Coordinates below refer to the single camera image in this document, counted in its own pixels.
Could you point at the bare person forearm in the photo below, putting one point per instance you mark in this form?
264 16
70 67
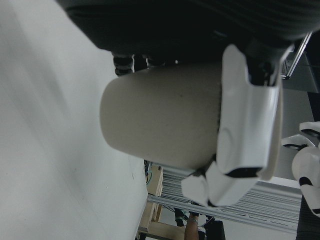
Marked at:
191 228

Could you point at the light wooden frame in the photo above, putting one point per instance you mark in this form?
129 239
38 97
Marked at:
156 185

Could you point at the beige ceramic cup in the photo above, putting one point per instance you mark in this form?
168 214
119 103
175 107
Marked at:
160 117

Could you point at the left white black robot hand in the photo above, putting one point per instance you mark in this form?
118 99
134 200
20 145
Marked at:
175 27

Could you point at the slanted aluminium profile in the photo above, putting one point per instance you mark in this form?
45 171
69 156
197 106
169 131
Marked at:
297 57

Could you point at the aluminium extrusion rail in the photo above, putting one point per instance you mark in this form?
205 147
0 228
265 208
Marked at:
262 205

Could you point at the black box under rail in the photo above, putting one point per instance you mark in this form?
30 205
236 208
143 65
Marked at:
215 230

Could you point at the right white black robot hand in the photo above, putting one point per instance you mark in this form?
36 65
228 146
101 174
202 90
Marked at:
307 160

